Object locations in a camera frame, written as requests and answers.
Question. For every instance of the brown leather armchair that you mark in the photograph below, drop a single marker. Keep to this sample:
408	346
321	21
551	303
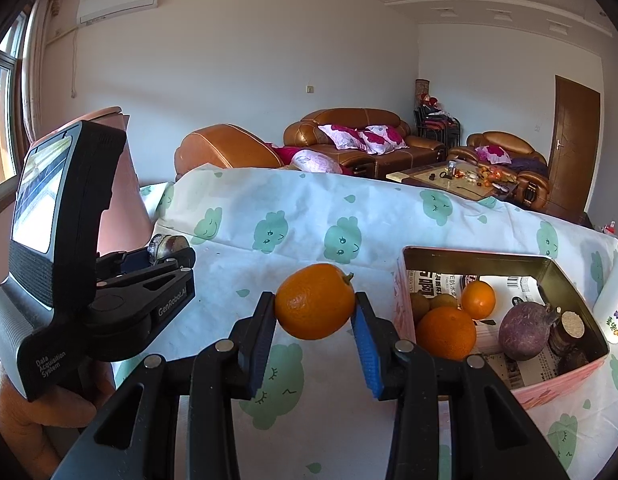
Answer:
504	139

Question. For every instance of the pink tin box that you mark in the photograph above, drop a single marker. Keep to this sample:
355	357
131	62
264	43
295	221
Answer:
539	385

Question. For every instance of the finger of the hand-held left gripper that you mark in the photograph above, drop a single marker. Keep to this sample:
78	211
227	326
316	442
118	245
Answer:
154	272
131	260

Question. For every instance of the white tablecloth with green print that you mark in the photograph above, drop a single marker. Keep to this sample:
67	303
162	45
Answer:
299	210

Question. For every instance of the dark brown round fruit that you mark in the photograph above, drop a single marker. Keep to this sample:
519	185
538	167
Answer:
575	361

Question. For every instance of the white air conditioner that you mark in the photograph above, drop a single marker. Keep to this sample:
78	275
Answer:
116	2

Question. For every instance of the pink floral pillow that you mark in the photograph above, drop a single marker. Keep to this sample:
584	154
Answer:
371	141
393	135
341	136
493	153

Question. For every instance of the wrinkled brown passion fruit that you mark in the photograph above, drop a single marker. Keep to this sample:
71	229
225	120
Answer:
568	332

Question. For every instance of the small dark brown fruit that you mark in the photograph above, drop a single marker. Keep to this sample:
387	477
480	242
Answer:
166	246

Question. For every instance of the orange with stem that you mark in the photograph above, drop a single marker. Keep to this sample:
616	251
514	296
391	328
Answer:
314	302

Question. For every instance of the purple blanket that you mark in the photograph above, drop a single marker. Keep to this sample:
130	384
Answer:
529	165

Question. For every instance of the glass jar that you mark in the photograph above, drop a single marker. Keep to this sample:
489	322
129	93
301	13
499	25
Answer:
453	168

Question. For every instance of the tall patterned floor vase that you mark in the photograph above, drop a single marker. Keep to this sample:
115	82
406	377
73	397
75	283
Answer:
422	92

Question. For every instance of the brown leather three-seat sofa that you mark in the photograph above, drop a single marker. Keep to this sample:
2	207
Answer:
349	116

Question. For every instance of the green kiwi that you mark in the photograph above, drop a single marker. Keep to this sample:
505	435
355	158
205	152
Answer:
444	301
420	307

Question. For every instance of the pale pink quilted pillow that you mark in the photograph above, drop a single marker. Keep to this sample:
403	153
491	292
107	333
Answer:
316	161

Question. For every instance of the wooden coffee table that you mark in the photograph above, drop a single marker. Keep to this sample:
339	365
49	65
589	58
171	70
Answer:
429	182

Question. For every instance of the pink chair back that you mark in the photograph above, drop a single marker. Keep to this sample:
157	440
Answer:
121	200

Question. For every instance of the window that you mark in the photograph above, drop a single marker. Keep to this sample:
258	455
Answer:
1	110

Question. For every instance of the brown wooden door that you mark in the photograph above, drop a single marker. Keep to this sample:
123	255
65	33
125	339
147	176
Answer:
574	155

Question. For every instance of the stack of dark chairs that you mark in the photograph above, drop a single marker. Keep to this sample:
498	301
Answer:
436	125

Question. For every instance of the brown leather chaise sofa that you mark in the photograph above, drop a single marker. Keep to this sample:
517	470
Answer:
224	147

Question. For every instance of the large orange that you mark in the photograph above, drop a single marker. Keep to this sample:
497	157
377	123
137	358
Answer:
445	334

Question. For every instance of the beige curtain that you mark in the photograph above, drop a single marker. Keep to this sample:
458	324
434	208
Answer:
39	70

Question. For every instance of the white cartoon pig mug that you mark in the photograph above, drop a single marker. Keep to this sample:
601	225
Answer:
614	305

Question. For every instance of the small orange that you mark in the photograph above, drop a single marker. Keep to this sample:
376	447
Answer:
478	300

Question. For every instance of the printed paper sheets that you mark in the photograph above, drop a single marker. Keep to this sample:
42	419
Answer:
509	285

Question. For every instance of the dark purple round fruit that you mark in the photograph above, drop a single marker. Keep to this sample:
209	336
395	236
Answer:
525	332

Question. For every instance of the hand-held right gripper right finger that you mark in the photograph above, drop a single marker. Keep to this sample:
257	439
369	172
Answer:
370	357

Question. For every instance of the person's left hand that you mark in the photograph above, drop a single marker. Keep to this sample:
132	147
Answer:
19	420

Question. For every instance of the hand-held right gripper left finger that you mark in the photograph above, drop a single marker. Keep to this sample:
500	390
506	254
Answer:
261	347

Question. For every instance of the heap of small oranges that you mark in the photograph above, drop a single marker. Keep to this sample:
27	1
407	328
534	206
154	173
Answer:
494	174

